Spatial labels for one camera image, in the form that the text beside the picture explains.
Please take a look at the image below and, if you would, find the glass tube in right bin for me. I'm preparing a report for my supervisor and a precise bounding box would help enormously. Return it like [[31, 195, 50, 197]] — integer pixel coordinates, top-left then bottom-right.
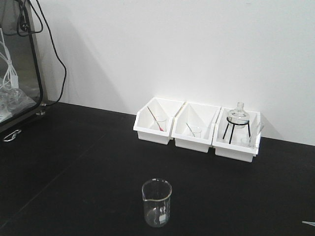
[[249, 122, 264, 148]]

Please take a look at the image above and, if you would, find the small beaker in left bin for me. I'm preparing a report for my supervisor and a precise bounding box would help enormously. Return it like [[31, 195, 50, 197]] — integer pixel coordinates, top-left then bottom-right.
[[155, 116, 167, 132]]

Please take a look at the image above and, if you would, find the left white storage bin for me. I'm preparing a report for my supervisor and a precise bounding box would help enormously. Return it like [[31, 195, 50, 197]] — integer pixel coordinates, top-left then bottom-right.
[[133, 97, 185, 145]]

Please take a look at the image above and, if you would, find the white cable bundle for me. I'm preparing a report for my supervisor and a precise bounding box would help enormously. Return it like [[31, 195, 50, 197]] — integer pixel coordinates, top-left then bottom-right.
[[0, 27, 20, 89]]

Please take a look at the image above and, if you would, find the clear glass beaker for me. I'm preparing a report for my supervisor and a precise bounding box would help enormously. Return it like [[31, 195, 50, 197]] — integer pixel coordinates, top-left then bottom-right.
[[141, 178, 172, 228]]

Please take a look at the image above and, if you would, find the middle white storage bin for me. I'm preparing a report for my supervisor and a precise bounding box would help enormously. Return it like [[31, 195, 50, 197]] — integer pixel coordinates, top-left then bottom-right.
[[172, 102, 221, 153]]

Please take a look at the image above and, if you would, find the black wire tripod stand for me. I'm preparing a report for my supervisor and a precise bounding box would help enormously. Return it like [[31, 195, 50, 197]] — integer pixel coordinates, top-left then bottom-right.
[[223, 118, 251, 144]]

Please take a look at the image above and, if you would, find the black power cable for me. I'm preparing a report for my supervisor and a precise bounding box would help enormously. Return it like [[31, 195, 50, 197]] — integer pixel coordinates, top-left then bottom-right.
[[27, 0, 67, 107]]

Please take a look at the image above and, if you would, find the small beaker in bin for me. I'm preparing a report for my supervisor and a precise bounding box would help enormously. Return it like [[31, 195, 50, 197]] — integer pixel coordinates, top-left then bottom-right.
[[155, 116, 167, 132], [191, 127, 202, 138]]

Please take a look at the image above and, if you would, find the black framed glass cabinet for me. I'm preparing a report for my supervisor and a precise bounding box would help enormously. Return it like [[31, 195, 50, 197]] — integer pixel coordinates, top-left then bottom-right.
[[0, 0, 47, 132]]

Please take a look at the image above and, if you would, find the right white storage bin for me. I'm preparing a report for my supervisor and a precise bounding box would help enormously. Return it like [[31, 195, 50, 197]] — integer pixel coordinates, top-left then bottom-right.
[[212, 107, 261, 162]]

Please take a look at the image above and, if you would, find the round glass flask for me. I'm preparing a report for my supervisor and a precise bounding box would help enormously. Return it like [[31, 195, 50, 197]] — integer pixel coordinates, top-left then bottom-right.
[[227, 102, 250, 129]]

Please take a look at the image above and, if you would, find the white storage bin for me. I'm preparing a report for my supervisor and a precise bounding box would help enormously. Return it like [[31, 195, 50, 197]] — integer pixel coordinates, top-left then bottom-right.
[[172, 102, 221, 153], [133, 97, 185, 145], [212, 107, 261, 162]]

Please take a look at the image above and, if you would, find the metal cabinet door handle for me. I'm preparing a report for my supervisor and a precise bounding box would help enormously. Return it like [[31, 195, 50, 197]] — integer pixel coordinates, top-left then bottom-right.
[[3, 129, 22, 143]]

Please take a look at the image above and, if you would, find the small beaker in middle bin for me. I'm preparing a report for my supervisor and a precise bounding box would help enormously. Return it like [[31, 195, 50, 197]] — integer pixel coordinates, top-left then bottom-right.
[[191, 127, 202, 138]]

